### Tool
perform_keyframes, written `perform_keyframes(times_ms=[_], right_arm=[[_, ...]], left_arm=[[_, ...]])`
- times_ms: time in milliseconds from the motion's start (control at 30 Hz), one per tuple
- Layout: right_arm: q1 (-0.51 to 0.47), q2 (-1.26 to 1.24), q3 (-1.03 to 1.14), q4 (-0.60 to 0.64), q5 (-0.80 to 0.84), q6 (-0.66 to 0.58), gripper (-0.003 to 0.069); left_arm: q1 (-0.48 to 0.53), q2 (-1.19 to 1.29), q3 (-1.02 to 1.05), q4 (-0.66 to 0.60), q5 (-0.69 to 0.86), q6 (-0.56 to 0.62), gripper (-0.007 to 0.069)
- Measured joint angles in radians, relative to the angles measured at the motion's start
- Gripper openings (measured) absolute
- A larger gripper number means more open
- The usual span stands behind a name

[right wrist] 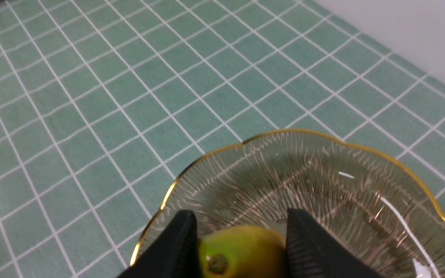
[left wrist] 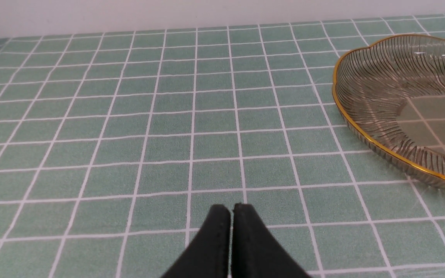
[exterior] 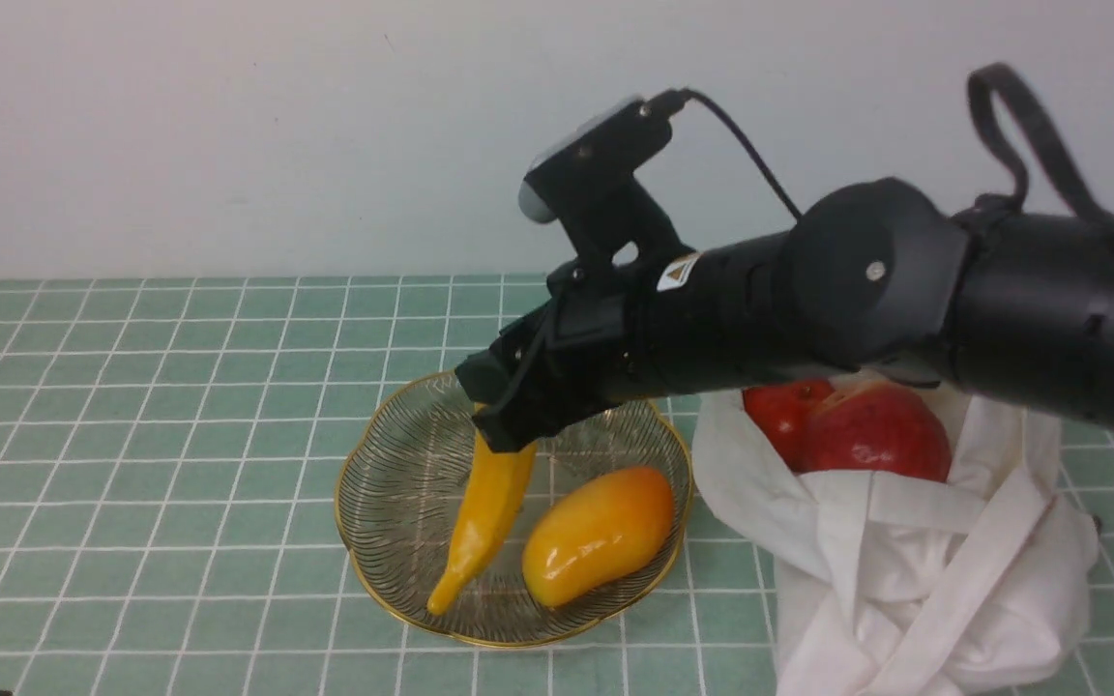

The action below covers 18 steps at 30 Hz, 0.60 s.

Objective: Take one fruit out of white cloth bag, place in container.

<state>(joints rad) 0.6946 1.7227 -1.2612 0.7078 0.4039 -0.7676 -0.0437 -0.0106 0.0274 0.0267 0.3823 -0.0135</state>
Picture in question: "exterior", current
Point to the white cloth tote bag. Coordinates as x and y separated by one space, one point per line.
888 585

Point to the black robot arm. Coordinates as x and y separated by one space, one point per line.
995 302

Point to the small red apple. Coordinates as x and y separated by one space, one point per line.
781 412

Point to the large red apple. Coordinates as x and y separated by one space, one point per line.
876 426

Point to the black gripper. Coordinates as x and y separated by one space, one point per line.
583 352

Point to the clear gold-rimmed glass bowl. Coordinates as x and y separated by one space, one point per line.
400 488

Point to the yellow orange mango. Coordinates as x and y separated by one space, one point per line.
607 528

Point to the yellow green banana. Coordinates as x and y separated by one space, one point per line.
492 499

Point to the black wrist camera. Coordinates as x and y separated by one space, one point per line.
587 183

